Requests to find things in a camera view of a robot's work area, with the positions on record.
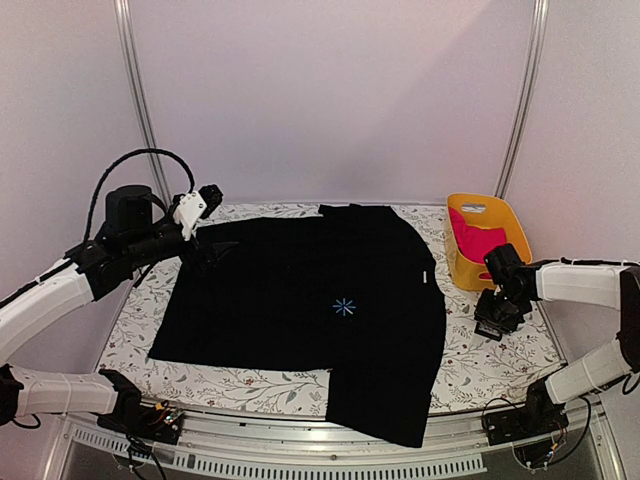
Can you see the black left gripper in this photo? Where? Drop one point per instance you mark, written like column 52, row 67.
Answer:
column 209, row 260

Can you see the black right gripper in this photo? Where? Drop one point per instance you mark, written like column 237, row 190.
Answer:
column 483, row 313

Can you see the black t-shirt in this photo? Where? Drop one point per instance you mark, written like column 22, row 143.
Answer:
column 351, row 290

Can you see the black brooch display box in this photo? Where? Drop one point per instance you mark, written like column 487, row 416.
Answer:
column 488, row 331

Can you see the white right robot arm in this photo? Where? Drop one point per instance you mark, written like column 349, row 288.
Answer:
column 600, row 296

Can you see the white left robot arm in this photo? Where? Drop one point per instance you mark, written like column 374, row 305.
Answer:
column 34, row 308

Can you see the floral tablecloth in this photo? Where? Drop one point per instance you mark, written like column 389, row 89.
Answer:
column 475, row 371

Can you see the magenta cloth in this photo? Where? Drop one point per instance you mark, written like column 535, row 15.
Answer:
column 473, row 242

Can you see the yellow plastic basket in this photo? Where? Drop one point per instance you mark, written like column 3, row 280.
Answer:
column 485, row 212

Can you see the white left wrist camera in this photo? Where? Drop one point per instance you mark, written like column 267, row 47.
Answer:
column 188, row 211

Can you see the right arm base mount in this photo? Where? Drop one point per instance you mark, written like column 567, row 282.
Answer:
column 525, row 425

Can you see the aluminium corner post right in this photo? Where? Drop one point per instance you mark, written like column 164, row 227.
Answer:
column 532, row 64

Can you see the aluminium corner post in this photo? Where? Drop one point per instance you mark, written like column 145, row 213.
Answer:
column 532, row 64
column 134, row 75

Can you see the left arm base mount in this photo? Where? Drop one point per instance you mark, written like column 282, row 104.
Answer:
column 158, row 422

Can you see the aluminium corner post left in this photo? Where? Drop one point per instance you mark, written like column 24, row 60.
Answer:
column 134, row 75

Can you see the aluminium front rail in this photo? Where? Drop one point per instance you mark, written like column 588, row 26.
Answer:
column 217, row 446

